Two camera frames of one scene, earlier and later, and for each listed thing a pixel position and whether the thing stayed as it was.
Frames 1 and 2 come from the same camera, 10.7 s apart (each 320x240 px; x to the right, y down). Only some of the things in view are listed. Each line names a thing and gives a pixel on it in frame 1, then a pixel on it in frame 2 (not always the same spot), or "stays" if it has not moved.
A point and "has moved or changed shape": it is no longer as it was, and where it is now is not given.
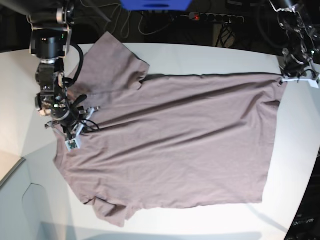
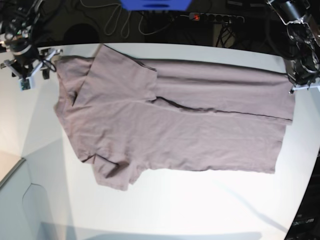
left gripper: [71, 127] to [25, 66]
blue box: [156, 5] stays
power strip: [216, 17] stays
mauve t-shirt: [166, 141] has moved or changed shape
